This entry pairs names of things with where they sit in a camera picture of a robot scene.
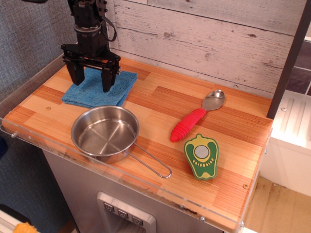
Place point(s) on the clear acrylic front guard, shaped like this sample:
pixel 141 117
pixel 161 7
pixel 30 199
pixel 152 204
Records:
pixel 204 214

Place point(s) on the green toy bell pepper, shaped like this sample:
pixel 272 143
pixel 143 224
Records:
pixel 202 155

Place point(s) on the steel pan with wire handle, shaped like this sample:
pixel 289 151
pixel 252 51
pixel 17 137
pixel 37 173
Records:
pixel 109 134

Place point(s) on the grey metal left rail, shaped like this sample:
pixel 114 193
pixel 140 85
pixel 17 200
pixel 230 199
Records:
pixel 21 93

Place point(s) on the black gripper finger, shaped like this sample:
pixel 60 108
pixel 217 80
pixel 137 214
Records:
pixel 76 72
pixel 108 79

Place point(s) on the yellow object bottom left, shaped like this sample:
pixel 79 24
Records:
pixel 24 228

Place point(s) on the spoon with red handle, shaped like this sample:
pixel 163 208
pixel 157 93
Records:
pixel 212 101

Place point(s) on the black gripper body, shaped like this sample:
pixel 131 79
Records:
pixel 92 49

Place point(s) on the dark right frame post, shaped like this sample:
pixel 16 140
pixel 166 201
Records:
pixel 291 59

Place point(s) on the blue cloth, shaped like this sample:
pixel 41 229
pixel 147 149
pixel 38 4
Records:
pixel 90 92

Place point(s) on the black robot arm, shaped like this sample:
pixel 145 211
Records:
pixel 89 13

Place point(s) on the grey cabinet with dispenser panel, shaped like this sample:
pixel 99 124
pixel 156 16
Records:
pixel 101 204

